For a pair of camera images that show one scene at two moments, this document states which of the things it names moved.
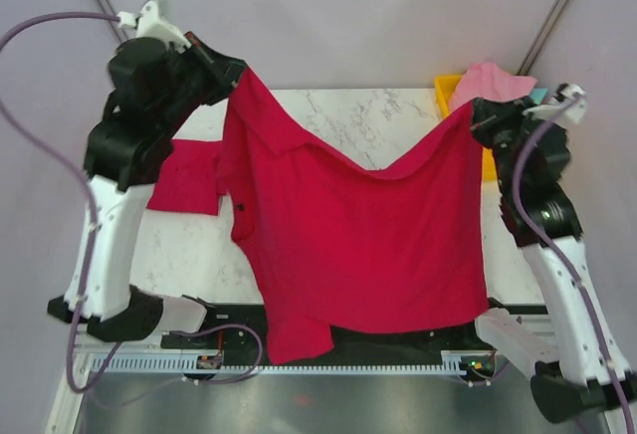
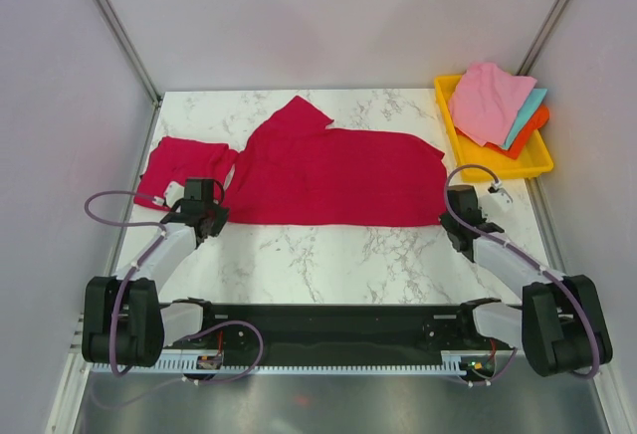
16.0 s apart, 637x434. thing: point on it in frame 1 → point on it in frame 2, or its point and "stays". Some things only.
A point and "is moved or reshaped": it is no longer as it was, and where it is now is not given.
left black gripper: x=222 y=72 → x=221 y=218
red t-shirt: x=338 y=247 is moved or reshaped
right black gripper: x=490 y=114 → x=444 y=220
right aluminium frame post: x=555 y=14 stays
